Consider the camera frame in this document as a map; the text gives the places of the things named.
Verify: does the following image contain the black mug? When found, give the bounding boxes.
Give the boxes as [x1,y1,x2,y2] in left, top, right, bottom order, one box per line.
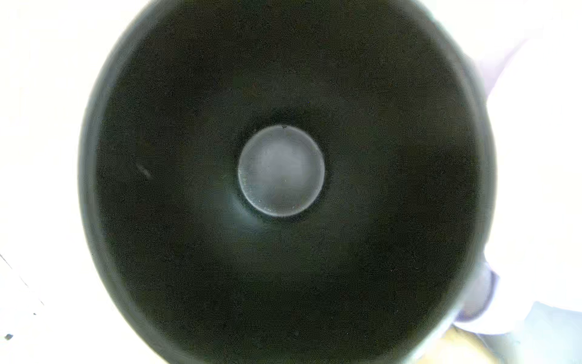
[78,1,497,363]

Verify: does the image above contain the beige mug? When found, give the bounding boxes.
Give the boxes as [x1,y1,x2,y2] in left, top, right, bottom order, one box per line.
[417,326,502,364]

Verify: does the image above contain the lilac plastic tray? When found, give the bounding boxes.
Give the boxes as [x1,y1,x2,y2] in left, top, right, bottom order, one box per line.
[456,39,581,335]

